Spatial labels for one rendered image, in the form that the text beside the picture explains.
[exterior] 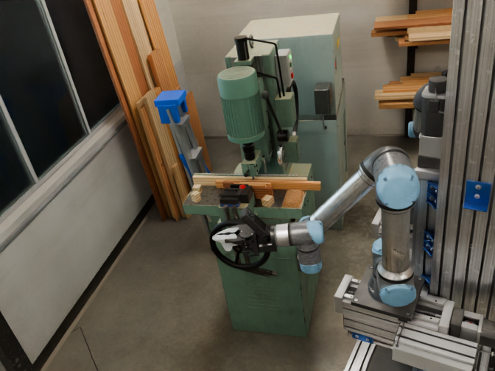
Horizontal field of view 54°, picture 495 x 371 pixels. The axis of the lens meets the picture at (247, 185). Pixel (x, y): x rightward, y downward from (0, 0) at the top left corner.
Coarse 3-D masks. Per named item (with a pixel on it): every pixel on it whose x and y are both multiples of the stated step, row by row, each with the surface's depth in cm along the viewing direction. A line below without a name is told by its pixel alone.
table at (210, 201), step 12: (204, 192) 246; (216, 192) 244; (276, 192) 236; (192, 204) 238; (204, 204) 237; (216, 204) 235; (276, 204) 228; (264, 216) 230; (276, 216) 228; (288, 216) 226; (300, 216) 224
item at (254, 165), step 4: (256, 152) 238; (260, 152) 238; (256, 156) 234; (260, 156) 238; (244, 160) 233; (248, 160) 232; (252, 160) 231; (256, 160) 232; (260, 160) 238; (244, 164) 230; (248, 164) 230; (252, 164) 229; (256, 164) 231; (260, 164) 238; (244, 168) 231; (248, 168) 231; (252, 168) 230; (256, 168) 232; (244, 172) 233; (248, 172) 232; (252, 172) 232; (256, 172) 232
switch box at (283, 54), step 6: (282, 54) 230; (288, 54) 231; (276, 60) 231; (282, 60) 230; (288, 60) 231; (276, 66) 233; (282, 66) 232; (288, 66) 232; (276, 72) 235; (282, 72) 233; (288, 72) 233; (282, 78) 235; (288, 78) 234; (288, 84) 236
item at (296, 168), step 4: (240, 164) 285; (292, 164) 276; (296, 164) 275; (300, 164) 275; (304, 164) 274; (308, 164) 274; (236, 168) 282; (240, 168) 281; (292, 168) 273; (296, 168) 272; (300, 168) 271; (304, 168) 271; (308, 168) 270; (236, 172) 277; (240, 172) 277; (292, 172) 269; (296, 172) 268; (300, 172) 267; (304, 172) 267; (308, 172) 266; (308, 176) 264; (312, 176) 277; (308, 180) 263; (208, 220) 242; (292, 220) 232; (296, 220) 234; (208, 224) 242; (212, 224) 241; (216, 224) 240; (212, 228) 243; (224, 228) 241
